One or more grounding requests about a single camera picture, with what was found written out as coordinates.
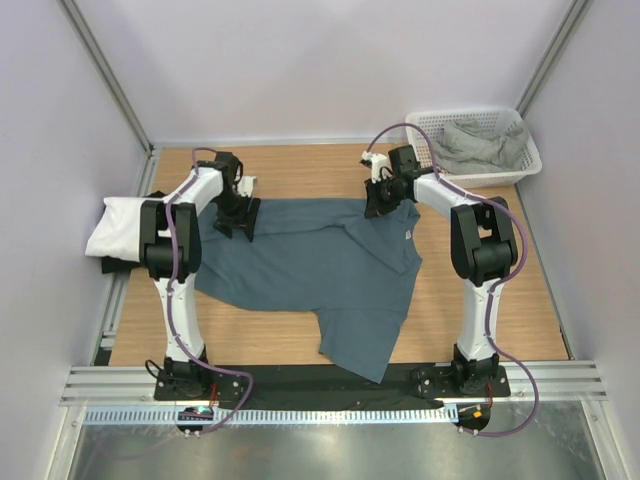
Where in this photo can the folded black t shirt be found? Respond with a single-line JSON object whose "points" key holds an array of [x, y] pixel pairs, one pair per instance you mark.
{"points": [[112, 265]]}

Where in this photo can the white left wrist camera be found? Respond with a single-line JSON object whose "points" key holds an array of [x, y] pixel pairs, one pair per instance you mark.
{"points": [[245, 185]]}

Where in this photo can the aluminium corner post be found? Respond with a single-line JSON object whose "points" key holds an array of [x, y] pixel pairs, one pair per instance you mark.
{"points": [[566, 30], [91, 45]]}

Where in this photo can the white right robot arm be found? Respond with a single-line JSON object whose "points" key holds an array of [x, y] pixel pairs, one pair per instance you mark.
{"points": [[483, 253]]}

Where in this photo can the slotted grey cable duct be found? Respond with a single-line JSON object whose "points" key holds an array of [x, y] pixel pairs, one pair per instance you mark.
{"points": [[181, 415]]}

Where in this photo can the grey t shirt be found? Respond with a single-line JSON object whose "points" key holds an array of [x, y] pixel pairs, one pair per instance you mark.
{"points": [[466, 149]]}

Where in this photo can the white plastic basket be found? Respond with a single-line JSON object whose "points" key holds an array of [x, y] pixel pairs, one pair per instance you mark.
{"points": [[427, 127]]}

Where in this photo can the blue t shirt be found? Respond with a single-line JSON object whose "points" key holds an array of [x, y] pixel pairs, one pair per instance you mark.
{"points": [[321, 255]]}

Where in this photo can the aluminium front rail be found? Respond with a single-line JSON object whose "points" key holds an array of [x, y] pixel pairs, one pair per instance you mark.
{"points": [[556, 381]]}

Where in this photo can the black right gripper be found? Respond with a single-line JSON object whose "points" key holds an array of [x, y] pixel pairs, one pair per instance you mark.
{"points": [[374, 208]]}

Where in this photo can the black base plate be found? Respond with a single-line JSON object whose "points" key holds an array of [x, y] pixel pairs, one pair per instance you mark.
{"points": [[404, 386]]}

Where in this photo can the aluminium left corner post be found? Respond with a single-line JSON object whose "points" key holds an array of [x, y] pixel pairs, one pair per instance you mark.
{"points": [[91, 45]]}

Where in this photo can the aluminium right corner post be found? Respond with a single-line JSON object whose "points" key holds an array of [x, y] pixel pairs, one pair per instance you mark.
{"points": [[566, 30]]}

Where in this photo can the folded white t shirt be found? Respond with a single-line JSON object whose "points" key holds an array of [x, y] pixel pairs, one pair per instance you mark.
{"points": [[117, 235]]}

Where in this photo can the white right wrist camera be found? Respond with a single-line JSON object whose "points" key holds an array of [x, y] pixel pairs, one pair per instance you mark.
{"points": [[378, 164]]}

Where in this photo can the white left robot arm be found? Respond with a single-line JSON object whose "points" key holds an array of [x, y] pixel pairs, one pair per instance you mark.
{"points": [[170, 249]]}

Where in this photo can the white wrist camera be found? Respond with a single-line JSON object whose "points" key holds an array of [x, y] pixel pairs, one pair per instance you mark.
{"points": [[378, 164], [245, 185]]}

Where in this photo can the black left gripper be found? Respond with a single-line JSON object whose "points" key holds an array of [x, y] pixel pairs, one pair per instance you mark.
{"points": [[247, 220]]}

